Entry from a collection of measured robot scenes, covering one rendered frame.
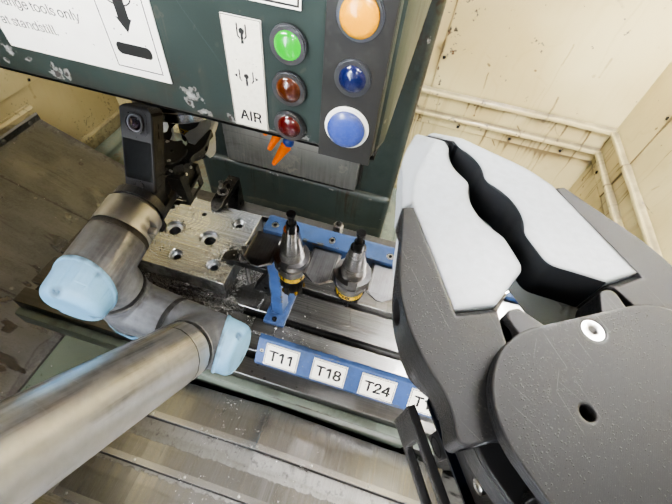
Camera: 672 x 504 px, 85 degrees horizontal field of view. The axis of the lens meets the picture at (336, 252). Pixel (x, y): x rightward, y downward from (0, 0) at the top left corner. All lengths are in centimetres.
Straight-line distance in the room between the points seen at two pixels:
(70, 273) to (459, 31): 120
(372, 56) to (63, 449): 35
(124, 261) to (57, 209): 109
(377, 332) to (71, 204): 117
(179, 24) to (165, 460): 92
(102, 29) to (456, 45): 113
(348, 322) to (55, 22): 77
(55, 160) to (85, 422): 142
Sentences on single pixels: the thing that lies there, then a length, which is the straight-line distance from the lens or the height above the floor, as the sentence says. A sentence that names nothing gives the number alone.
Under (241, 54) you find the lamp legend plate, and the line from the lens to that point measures 31.
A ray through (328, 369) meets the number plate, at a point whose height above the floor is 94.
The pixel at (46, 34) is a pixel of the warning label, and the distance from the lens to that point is 43.
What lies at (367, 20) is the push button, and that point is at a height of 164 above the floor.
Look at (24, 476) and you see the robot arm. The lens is 34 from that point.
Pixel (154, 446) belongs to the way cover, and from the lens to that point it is 107.
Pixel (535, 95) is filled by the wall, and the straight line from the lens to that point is 146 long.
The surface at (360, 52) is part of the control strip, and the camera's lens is 28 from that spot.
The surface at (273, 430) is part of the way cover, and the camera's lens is 98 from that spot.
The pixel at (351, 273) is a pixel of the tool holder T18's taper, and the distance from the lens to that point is 59.
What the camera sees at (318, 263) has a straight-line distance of 63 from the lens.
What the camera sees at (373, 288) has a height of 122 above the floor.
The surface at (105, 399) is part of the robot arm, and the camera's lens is 38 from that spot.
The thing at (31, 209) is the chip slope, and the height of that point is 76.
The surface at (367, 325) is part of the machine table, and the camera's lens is 94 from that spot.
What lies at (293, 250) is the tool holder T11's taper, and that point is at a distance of 60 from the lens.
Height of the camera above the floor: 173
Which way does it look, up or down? 53 degrees down
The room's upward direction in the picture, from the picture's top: 8 degrees clockwise
